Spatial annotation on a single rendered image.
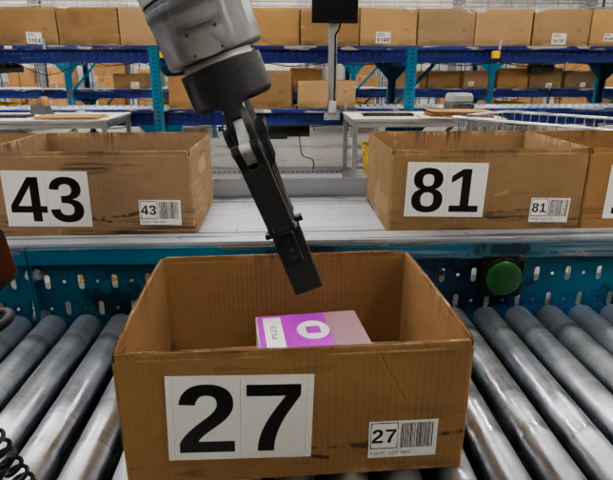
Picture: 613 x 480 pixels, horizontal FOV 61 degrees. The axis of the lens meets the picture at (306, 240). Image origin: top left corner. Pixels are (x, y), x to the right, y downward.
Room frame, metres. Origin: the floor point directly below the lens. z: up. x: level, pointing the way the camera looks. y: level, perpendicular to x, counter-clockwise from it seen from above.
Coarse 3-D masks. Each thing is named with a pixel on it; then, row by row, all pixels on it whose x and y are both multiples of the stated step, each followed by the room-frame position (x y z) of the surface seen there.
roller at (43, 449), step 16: (112, 320) 0.88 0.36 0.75; (112, 336) 0.82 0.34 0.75; (96, 352) 0.76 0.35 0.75; (80, 368) 0.72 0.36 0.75; (96, 368) 0.72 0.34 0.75; (80, 384) 0.67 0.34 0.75; (96, 384) 0.69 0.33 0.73; (64, 400) 0.63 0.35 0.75; (80, 400) 0.64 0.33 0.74; (48, 416) 0.60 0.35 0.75; (64, 416) 0.60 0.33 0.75; (80, 416) 0.62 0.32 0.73; (48, 432) 0.56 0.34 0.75; (64, 432) 0.58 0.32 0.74; (32, 448) 0.53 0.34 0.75; (48, 448) 0.54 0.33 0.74; (64, 448) 0.56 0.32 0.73; (16, 464) 0.51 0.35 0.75; (32, 464) 0.51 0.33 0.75; (48, 464) 0.52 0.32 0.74
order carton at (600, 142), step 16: (592, 144) 1.31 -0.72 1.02; (608, 144) 1.31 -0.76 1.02; (592, 160) 1.02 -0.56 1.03; (608, 160) 1.02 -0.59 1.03; (592, 176) 1.02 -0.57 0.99; (608, 176) 1.02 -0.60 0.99; (592, 192) 1.02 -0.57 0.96; (592, 208) 1.02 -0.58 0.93; (592, 224) 1.02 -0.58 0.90; (608, 224) 1.02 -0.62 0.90
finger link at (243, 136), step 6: (240, 120) 0.46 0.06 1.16; (234, 126) 0.46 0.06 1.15; (240, 126) 0.46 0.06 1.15; (240, 132) 0.45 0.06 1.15; (246, 132) 0.45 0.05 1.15; (240, 138) 0.45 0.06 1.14; (246, 138) 0.44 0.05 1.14; (240, 144) 0.44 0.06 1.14; (246, 144) 0.44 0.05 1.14; (240, 150) 0.43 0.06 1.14; (246, 150) 0.43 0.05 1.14; (246, 156) 0.44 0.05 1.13; (252, 156) 0.44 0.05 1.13; (246, 162) 0.44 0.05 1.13; (252, 162) 0.44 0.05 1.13
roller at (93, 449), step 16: (112, 384) 0.67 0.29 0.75; (112, 400) 0.63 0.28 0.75; (96, 416) 0.60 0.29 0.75; (112, 416) 0.60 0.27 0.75; (96, 432) 0.56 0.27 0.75; (112, 432) 0.58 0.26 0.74; (80, 448) 0.54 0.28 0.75; (96, 448) 0.54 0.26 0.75; (112, 448) 0.56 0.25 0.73; (80, 464) 0.51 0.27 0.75; (96, 464) 0.52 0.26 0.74
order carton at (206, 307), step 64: (192, 256) 0.76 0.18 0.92; (256, 256) 0.77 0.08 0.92; (320, 256) 0.78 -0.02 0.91; (384, 256) 0.79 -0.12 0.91; (128, 320) 0.55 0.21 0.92; (192, 320) 0.76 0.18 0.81; (384, 320) 0.79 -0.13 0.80; (448, 320) 0.58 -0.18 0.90; (128, 384) 0.47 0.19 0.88; (320, 384) 0.49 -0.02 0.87; (384, 384) 0.49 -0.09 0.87; (448, 384) 0.50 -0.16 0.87; (128, 448) 0.47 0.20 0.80; (320, 448) 0.49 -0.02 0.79; (448, 448) 0.50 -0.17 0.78
